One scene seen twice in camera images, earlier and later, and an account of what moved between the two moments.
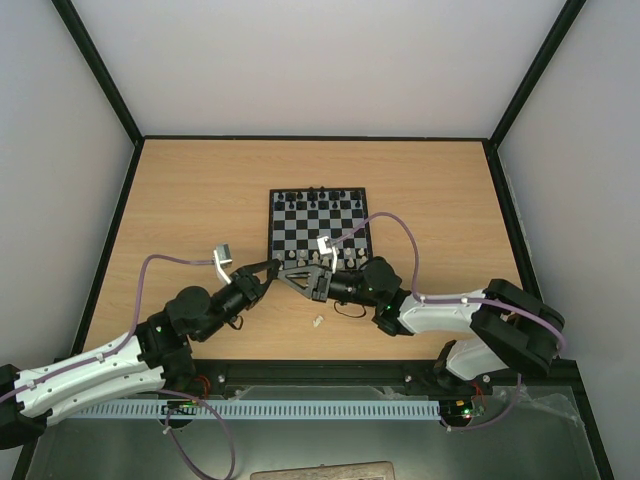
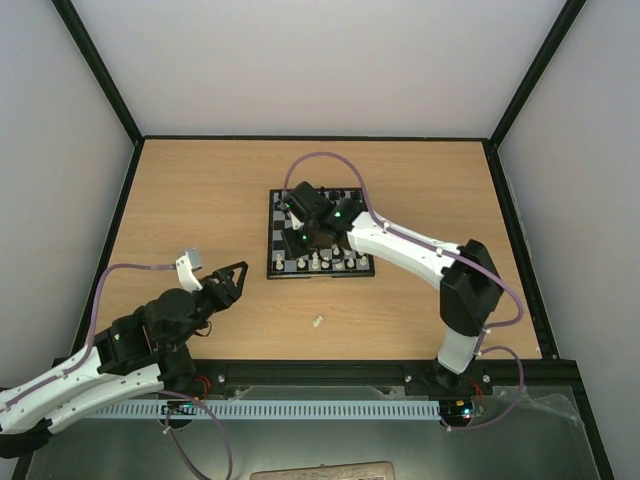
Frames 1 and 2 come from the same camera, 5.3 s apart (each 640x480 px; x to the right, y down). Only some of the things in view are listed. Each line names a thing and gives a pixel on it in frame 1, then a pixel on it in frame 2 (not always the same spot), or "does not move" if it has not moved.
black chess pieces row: (320, 200) does not move
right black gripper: (321, 284) → (296, 240)
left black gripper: (251, 284) → (230, 292)
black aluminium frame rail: (356, 373) does not move
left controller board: (180, 407) does not move
